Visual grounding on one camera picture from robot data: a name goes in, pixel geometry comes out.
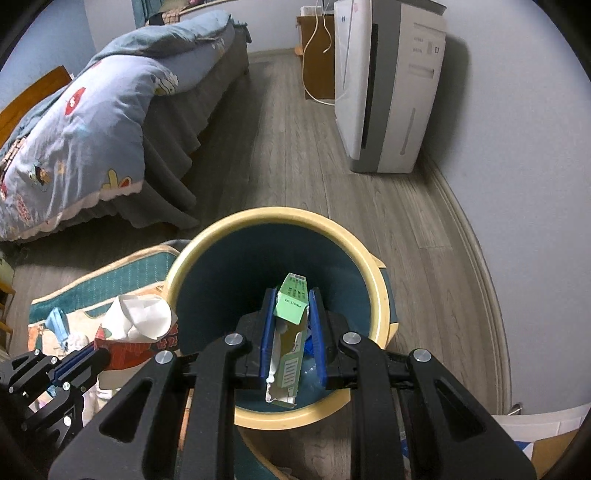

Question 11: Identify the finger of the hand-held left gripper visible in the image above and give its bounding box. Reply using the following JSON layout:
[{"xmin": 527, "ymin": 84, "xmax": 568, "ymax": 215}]
[
  {"xmin": 21, "ymin": 381, "xmax": 87, "ymax": 432},
  {"xmin": 48, "ymin": 346, "xmax": 112, "ymax": 388}
]

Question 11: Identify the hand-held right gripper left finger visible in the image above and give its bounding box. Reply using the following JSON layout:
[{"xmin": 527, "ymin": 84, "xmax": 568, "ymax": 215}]
[{"xmin": 48, "ymin": 287, "xmax": 278, "ymax": 480}]

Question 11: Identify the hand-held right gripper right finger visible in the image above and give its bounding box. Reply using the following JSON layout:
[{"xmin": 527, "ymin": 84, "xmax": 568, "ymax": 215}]
[{"xmin": 308, "ymin": 287, "xmax": 539, "ymax": 480}]

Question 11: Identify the green paper carton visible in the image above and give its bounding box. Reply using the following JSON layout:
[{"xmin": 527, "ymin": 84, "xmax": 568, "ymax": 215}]
[{"xmin": 264, "ymin": 272, "xmax": 309, "ymax": 409}]

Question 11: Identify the blue face mask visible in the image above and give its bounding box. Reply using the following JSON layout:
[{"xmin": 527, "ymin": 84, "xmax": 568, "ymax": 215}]
[{"xmin": 46, "ymin": 307, "xmax": 71, "ymax": 352}]

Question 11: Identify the red printed paper box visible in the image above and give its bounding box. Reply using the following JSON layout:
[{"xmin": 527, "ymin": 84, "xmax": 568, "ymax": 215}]
[{"xmin": 95, "ymin": 322, "xmax": 181, "ymax": 371}]

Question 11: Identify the white tissue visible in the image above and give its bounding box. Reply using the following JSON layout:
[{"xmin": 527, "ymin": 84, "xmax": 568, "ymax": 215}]
[{"xmin": 105, "ymin": 295, "xmax": 180, "ymax": 344}]

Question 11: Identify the teal and orange rug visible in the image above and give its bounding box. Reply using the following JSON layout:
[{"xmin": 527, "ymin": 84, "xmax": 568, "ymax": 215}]
[{"xmin": 28, "ymin": 244, "xmax": 195, "ymax": 416}]

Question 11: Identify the bed with grey skirt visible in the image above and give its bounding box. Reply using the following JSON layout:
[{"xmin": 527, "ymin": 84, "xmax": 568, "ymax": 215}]
[{"xmin": 0, "ymin": 9, "xmax": 253, "ymax": 241}]

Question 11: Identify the blue cartoon printed blanket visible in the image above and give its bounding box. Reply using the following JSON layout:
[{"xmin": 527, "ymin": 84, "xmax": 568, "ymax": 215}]
[{"xmin": 0, "ymin": 10, "xmax": 241, "ymax": 241}]

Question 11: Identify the white paper sheet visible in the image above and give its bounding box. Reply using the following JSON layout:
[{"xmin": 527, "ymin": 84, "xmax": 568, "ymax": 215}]
[{"xmin": 492, "ymin": 404, "xmax": 591, "ymax": 437}]

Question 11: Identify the white air purifier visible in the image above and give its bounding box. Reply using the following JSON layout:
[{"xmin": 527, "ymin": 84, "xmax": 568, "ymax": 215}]
[{"xmin": 333, "ymin": 0, "xmax": 448, "ymax": 174}]

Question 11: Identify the brown wooden cabinet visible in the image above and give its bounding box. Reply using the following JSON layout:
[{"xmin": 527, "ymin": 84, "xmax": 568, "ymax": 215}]
[{"xmin": 296, "ymin": 16, "xmax": 336, "ymax": 100}]

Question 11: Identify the cardboard box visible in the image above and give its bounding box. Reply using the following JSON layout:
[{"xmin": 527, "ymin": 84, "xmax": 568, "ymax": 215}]
[{"xmin": 508, "ymin": 429, "xmax": 588, "ymax": 480}]

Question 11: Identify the wooden headboard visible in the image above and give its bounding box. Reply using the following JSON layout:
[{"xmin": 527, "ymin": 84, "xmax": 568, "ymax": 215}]
[{"xmin": 0, "ymin": 65, "xmax": 73, "ymax": 126}]

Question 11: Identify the teal curtain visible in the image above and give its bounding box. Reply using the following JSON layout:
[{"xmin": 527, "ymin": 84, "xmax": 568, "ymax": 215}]
[{"xmin": 131, "ymin": 0, "xmax": 154, "ymax": 27}]

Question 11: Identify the white cable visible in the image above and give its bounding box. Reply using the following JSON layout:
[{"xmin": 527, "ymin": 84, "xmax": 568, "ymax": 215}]
[{"xmin": 302, "ymin": 0, "xmax": 336, "ymax": 105}]

